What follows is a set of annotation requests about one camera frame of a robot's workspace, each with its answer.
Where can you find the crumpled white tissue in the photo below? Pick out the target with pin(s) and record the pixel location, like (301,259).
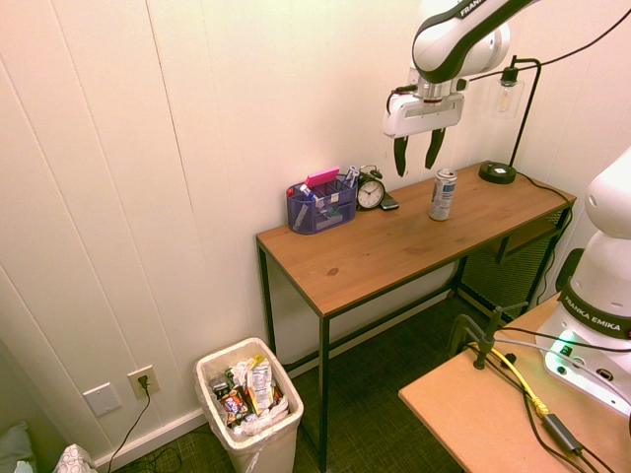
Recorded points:
(261,423)
(242,370)

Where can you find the black phone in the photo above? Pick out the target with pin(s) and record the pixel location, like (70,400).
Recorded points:
(389,202)

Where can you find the blue mesh desk organizer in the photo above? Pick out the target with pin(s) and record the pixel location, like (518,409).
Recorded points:
(320,214)

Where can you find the pink sticky note pad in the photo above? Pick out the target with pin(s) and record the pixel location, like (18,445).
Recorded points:
(323,176)

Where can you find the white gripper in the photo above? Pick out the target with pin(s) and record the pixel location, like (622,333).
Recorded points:
(424,114)

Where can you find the black table clamp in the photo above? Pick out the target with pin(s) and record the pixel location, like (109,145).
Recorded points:
(480,340)

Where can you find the beige wall outlet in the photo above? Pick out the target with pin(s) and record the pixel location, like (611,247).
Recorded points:
(144,381)

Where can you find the white patterned tissue box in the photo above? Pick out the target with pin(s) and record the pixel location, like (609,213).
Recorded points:
(74,460)

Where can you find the white blank wall plate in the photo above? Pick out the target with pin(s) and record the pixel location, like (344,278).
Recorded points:
(102,399)

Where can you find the black alarm clock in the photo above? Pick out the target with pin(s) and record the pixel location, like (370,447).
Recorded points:
(370,193)

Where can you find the blue white markers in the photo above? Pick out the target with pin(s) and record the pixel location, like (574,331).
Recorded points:
(351,176)

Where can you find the brown Hello Panda snack pack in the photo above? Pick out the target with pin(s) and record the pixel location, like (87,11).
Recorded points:
(234,405)

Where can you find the light wooden robot mounting table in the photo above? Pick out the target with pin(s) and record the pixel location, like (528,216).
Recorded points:
(468,419)

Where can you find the green black wrapper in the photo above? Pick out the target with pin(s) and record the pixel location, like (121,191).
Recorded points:
(230,377)

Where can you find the white printed drink can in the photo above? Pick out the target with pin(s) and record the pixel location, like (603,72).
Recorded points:
(442,197)

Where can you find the white trash bin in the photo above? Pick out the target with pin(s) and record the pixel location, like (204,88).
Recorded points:
(268,451)
(283,406)

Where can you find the black desk lamp glass shade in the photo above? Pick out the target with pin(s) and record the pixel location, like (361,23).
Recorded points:
(498,172)

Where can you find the black clear plastic container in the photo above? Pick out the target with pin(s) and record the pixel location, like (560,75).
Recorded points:
(218,385)

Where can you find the wooden console table black frame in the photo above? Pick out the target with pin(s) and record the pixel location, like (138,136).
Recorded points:
(384,246)

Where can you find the teal cushion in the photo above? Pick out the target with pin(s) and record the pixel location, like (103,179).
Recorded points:
(15,443)

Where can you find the yellow white chips bag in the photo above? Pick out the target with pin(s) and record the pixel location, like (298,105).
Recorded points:
(259,384)

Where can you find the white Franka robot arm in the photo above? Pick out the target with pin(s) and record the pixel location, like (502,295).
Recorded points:
(443,44)

